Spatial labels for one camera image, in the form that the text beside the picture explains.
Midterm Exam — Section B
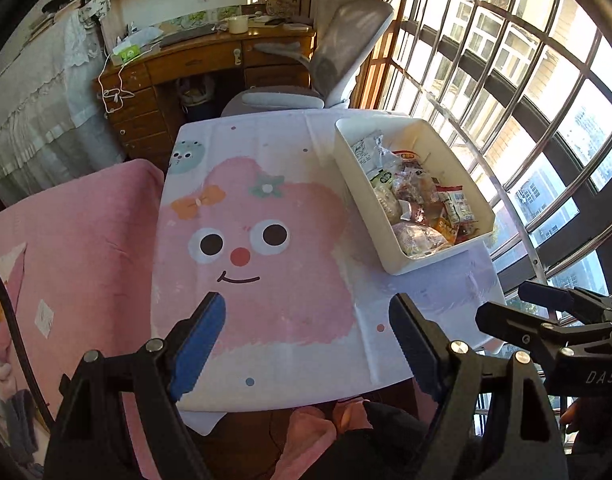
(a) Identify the black cable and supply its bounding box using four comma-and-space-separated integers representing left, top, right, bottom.
0, 255, 54, 426

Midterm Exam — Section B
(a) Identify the dark cloth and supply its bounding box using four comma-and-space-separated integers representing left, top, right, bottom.
306, 400, 431, 480

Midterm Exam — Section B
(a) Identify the green tissue box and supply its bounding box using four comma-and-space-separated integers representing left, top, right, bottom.
112, 45, 142, 66

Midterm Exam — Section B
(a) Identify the cardboard box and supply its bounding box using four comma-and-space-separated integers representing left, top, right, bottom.
265, 0, 301, 18

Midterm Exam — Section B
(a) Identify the floral cloth bag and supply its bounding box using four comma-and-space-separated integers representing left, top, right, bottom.
78, 0, 112, 28

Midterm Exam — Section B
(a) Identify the white orange snack bar packet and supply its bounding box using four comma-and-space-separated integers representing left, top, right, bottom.
431, 215, 459, 243

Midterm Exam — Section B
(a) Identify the white lace cloth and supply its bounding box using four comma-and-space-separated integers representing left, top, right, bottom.
0, 7, 124, 206

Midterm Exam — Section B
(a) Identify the clear packet of dark candy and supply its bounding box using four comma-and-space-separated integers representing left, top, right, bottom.
393, 167, 439, 206

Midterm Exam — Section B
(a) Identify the cartoon printed tablecloth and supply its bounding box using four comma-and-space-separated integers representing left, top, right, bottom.
151, 108, 506, 436

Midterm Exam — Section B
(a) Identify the grey white printed snack packet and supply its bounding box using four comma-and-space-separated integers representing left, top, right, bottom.
351, 130, 387, 171

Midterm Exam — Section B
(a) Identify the black keyboard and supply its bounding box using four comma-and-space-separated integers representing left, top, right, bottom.
158, 25, 219, 48

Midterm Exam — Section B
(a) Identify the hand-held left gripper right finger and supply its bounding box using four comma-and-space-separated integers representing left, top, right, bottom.
388, 292, 569, 480

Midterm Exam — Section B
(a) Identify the clear packet with round cookie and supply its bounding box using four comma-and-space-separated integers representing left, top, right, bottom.
373, 187, 401, 226

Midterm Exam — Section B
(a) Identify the wooden desk with drawers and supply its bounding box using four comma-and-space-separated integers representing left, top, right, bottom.
93, 20, 317, 161

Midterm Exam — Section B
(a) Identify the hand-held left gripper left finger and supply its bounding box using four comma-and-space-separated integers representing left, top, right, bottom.
43, 291, 227, 480

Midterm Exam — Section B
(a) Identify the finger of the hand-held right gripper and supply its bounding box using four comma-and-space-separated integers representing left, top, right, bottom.
474, 301, 612, 361
517, 281, 612, 318

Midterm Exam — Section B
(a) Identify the clear bag of pale crumbly snack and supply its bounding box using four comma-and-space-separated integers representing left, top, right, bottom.
393, 222, 451, 258

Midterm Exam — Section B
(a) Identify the white packet with red ends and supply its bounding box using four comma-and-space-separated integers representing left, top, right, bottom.
436, 185, 476, 223

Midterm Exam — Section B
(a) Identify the white plastic bag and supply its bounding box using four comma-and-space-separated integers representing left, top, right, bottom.
118, 27, 164, 48

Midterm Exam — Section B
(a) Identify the pink blanket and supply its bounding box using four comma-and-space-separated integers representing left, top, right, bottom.
0, 158, 167, 480

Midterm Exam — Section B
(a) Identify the white plastic bin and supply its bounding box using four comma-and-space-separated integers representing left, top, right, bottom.
333, 117, 496, 277

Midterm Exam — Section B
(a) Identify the white charging cable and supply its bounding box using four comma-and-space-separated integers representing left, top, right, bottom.
97, 42, 159, 121

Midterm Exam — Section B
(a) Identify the metal window grille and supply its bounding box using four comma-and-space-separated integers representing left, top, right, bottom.
356, 0, 612, 311

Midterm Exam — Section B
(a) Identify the grey mesh office chair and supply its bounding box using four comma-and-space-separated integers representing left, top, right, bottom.
221, 0, 401, 118

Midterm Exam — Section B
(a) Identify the waste bin with plastic bag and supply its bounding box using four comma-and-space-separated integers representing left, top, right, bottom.
178, 77, 217, 121

